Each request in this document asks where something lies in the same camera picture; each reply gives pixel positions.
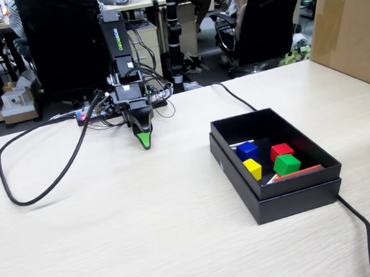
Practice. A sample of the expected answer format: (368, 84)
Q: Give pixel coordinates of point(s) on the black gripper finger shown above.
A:
(143, 118)

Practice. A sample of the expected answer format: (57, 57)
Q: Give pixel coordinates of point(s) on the red wooden cube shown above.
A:
(281, 151)

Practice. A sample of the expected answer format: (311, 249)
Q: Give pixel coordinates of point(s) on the green wooden cube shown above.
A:
(286, 164)

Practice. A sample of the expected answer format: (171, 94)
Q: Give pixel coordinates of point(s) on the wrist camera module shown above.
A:
(108, 108)

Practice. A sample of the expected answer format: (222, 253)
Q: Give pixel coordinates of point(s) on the red tipped matchstick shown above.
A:
(272, 180)

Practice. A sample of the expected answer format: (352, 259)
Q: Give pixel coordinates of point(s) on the black pole white bands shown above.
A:
(173, 31)

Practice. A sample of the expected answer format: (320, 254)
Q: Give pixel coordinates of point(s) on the small open carton white insert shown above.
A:
(15, 100)

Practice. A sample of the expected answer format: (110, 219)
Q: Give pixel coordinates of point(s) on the long orange stick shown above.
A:
(303, 171)

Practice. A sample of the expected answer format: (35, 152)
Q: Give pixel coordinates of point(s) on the white wooden stick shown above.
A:
(235, 145)

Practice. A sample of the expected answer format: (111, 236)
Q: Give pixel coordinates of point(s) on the controller circuit board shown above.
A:
(81, 115)

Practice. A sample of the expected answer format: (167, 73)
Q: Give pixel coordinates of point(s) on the black open box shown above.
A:
(296, 206)

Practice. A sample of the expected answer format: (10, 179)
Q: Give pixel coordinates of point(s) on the person in striped shirt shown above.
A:
(16, 17)

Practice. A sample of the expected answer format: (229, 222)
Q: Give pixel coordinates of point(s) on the blue wooden cube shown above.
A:
(248, 152)

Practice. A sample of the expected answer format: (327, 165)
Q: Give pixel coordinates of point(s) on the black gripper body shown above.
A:
(130, 98)

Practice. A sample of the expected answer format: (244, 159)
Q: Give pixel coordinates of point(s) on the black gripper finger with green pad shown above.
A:
(145, 139)

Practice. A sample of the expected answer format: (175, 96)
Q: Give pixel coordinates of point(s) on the yellow wooden cube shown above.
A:
(252, 169)

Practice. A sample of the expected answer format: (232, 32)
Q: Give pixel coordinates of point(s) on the cardboard scraps pile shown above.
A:
(194, 64)

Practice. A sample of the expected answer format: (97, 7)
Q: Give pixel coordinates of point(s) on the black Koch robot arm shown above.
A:
(116, 37)

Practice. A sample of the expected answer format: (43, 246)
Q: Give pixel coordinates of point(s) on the black cardboard box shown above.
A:
(300, 183)

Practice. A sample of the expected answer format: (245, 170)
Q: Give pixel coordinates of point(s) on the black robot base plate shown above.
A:
(83, 123)

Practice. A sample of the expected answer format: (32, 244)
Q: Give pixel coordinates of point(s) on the large brown cardboard box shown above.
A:
(351, 30)

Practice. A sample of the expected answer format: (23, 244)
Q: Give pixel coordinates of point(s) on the green yellow toy pile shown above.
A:
(295, 54)

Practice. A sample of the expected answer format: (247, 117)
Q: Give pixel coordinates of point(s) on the tall black office chair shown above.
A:
(61, 42)

